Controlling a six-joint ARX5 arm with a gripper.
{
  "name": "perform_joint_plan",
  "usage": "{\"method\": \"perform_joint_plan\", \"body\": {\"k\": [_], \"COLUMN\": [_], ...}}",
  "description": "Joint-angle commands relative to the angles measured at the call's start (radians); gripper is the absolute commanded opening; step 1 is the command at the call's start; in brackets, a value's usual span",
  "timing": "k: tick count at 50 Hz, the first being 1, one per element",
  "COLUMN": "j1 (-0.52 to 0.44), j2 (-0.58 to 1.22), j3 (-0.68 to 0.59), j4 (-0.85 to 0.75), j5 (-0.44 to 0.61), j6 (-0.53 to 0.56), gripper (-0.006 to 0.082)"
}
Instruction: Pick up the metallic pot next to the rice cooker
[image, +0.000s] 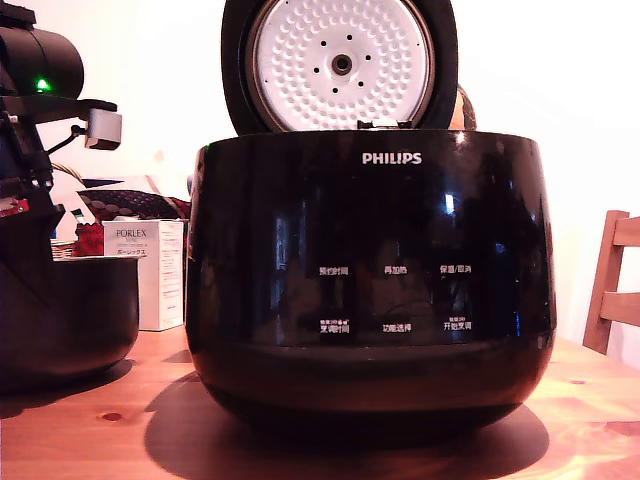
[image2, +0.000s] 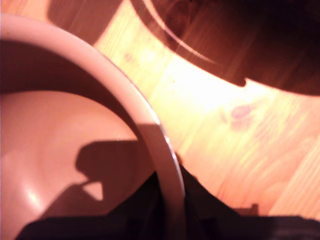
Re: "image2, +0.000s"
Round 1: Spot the metallic pot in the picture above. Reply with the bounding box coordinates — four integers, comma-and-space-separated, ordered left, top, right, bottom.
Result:
0, 12, 187, 240

